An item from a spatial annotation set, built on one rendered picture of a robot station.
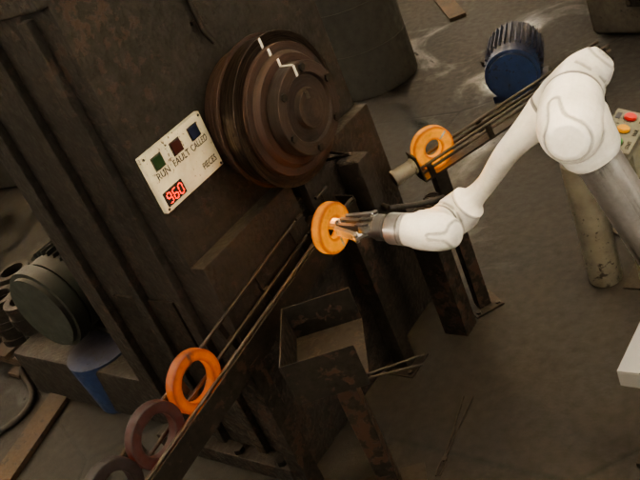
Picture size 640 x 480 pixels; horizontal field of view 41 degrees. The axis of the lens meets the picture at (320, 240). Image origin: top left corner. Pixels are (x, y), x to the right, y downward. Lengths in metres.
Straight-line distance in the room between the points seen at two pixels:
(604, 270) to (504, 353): 0.47
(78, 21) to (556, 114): 1.21
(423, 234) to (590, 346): 1.00
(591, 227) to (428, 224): 1.01
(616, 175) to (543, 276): 1.53
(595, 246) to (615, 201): 1.24
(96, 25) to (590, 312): 1.92
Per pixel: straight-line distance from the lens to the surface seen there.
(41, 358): 3.90
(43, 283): 3.52
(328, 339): 2.44
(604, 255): 3.20
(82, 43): 2.31
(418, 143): 2.94
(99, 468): 2.26
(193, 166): 2.50
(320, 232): 2.41
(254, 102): 2.46
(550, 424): 2.83
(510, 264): 3.52
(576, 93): 1.84
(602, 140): 1.85
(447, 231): 2.22
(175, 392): 2.36
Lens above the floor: 2.01
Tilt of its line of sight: 29 degrees down
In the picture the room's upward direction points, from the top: 24 degrees counter-clockwise
